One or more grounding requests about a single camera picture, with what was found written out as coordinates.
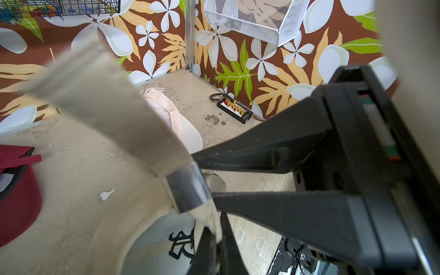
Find white cap under pile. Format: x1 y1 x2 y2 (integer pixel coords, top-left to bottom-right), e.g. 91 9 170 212
141 88 203 154

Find red baseball cap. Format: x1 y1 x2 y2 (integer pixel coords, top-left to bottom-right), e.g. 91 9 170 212
1 145 42 246

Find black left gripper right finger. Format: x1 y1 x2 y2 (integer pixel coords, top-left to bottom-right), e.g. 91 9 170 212
218 213 249 275

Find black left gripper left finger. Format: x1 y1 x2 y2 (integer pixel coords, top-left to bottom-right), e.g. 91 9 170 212
187 228 217 275

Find black wire wall basket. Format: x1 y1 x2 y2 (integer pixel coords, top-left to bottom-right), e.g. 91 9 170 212
1 0 121 20

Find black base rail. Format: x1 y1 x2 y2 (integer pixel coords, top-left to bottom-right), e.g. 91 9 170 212
267 236 331 275

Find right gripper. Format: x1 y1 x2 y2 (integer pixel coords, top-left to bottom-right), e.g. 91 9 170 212
300 1 440 275

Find black parallel charging board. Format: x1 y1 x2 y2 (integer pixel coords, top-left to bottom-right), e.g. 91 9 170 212
209 93 265 124

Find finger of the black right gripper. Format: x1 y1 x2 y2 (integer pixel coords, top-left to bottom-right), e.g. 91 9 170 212
213 191 385 268
193 97 333 174

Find beige baseball cap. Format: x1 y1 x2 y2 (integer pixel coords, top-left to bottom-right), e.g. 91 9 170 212
25 36 228 275

